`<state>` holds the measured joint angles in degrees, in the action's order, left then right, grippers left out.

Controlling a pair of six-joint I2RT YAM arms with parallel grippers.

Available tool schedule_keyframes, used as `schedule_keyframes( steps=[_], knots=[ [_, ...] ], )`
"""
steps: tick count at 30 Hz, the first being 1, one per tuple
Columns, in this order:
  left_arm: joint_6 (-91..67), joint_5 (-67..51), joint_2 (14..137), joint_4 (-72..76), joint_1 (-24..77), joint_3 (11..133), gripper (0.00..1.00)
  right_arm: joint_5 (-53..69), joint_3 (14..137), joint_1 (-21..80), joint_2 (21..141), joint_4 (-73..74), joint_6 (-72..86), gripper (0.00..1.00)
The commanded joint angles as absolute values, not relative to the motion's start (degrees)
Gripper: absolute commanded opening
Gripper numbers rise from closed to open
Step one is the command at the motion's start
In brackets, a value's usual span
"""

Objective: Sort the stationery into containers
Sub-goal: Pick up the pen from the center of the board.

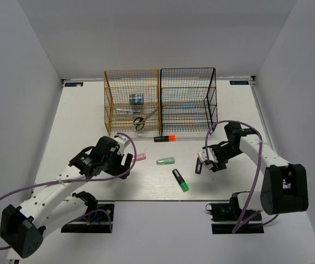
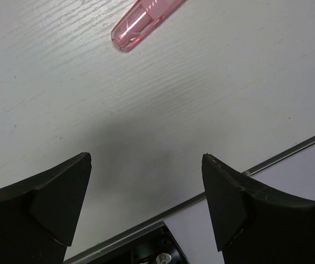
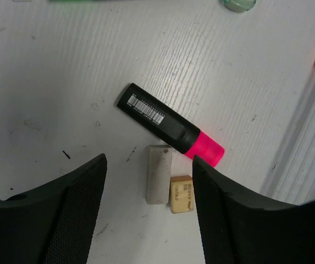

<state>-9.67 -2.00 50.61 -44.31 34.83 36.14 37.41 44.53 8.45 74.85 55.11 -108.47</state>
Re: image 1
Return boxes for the pink cap black highlighter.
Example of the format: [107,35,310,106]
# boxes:
[195,157,203,174]

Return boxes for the black handled scissors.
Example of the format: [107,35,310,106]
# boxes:
[133,108,158,131]

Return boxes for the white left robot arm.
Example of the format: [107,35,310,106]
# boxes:
[0,133,136,259]

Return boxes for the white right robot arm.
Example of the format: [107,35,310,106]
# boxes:
[198,120,309,221]

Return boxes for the pink transparent correction tape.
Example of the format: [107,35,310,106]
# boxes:
[132,153,146,161]

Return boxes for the green cap black highlighter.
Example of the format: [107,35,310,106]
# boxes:
[172,169,189,192]

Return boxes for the green transparent correction tape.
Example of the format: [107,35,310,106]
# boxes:
[156,157,175,165]

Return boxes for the orange cap black highlighter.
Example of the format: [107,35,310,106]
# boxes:
[153,135,176,142]

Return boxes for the blue white small box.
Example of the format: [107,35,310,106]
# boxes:
[129,93,143,106]

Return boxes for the right blue table label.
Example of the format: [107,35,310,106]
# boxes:
[229,80,249,85]

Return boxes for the blue table label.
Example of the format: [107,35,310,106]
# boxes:
[64,82,84,87]
[229,80,249,85]

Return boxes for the left blue table label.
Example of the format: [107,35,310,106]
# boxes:
[64,82,84,87]

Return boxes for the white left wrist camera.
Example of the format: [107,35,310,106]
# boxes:
[113,133,130,156]

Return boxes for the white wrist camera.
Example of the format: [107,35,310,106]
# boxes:
[113,133,130,156]
[197,148,218,164]

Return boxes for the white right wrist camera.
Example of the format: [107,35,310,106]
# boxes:
[197,148,218,164]

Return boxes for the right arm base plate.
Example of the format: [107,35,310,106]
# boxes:
[205,202,264,235]

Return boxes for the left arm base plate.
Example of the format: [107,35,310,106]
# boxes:
[60,203,115,234]

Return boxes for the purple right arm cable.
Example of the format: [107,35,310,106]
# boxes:
[204,120,280,234]

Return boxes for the yellow wire basket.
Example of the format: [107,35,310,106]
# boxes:
[104,69,161,135]

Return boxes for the black wire basket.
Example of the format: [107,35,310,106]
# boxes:
[159,67,218,135]

